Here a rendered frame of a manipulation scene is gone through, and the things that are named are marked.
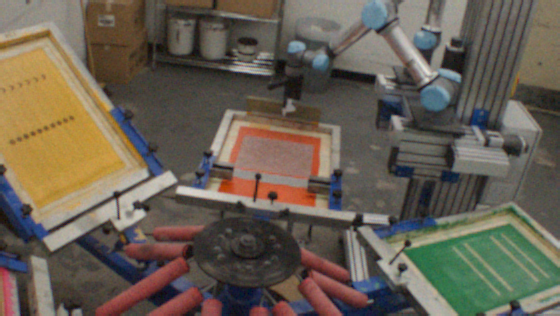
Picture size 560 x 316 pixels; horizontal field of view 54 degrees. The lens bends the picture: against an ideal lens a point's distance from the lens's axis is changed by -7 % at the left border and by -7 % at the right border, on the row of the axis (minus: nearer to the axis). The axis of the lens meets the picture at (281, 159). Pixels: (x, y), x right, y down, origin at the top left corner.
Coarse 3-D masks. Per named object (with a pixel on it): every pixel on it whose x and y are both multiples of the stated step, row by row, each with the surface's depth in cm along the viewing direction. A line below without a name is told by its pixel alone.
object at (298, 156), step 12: (288, 144) 284; (300, 144) 285; (312, 144) 287; (276, 156) 273; (288, 156) 274; (300, 156) 275; (312, 156) 277; (276, 168) 264; (288, 168) 265; (300, 168) 266; (312, 168) 268; (288, 192) 249; (300, 192) 250; (300, 204) 242; (312, 204) 243
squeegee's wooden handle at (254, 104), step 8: (248, 96) 280; (248, 104) 281; (256, 104) 280; (264, 104) 280; (272, 104) 279; (280, 104) 279; (296, 104) 279; (304, 104) 280; (248, 112) 283; (272, 112) 282; (280, 112) 281; (288, 112) 281; (296, 112) 280; (304, 112) 280; (312, 112) 279; (320, 112) 279
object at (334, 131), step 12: (228, 120) 290; (240, 120) 299; (252, 120) 298; (264, 120) 297; (276, 120) 297; (324, 132) 298; (336, 132) 293; (216, 144) 269; (336, 144) 282; (216, 156) 260; (336, 156) 272; (336, 168) 263
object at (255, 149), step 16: (240, 128) 292; (256, 128) 294; (240, 144) 278; (256, 144) 280; (272, 144) 282; (240, 160) 266; (256, 160) 268; (272, 160) 269; (224, 192) 243; (240, 192) 244
